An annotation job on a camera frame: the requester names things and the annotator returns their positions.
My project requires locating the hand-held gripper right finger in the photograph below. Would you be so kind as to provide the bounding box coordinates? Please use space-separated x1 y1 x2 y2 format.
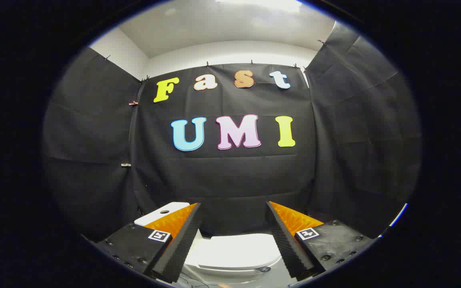
265 201 376 281

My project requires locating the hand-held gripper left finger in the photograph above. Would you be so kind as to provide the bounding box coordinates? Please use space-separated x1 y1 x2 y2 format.
94 202 204 284

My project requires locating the white toilet lid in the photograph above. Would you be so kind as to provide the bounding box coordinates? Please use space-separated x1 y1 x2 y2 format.
185 234 282 271

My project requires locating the white toilet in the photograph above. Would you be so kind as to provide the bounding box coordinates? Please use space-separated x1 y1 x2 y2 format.
134 202 284 283

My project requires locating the black backdrop cloth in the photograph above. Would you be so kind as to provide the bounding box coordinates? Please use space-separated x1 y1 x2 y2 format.
42 22 421 240

